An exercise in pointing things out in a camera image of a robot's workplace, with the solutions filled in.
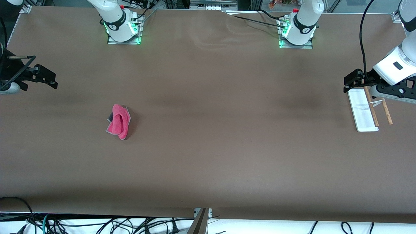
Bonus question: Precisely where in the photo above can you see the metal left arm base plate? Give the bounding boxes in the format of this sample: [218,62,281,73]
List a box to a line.
[278,16,314,49]

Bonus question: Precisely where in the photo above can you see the black cable across table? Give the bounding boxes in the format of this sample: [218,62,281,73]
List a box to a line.
[223,9,288,30]

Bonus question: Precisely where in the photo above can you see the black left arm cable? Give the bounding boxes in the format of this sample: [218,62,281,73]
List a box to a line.
[359,0,377,77]

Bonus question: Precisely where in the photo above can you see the aluminium frame bar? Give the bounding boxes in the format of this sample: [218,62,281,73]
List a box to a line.
[187,208,212,234]

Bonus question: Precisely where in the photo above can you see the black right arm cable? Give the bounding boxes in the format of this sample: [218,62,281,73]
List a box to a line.
[0,16,8,89]

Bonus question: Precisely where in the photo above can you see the tangled black floor cables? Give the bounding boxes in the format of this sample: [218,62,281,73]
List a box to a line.
[49,217,195,234]

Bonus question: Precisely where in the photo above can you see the pink and grey towel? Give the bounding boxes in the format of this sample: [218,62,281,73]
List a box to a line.
[105,104,131,141]

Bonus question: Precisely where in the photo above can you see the white towel rack wooden bars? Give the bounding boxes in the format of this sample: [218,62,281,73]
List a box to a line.
[347,86,394,132]

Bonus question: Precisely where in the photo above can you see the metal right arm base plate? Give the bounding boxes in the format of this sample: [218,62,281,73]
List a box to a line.
[107,15,143,45]

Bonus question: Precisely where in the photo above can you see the brown table cover sheet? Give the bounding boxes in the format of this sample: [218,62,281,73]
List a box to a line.
[0,6,416,224]

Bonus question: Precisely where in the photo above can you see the grey power strip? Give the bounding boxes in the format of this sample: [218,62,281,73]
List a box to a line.
[190,0,238,10]

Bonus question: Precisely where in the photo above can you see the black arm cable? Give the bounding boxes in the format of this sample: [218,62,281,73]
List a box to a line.
[0,16,8,89]
[359,0,377,77]

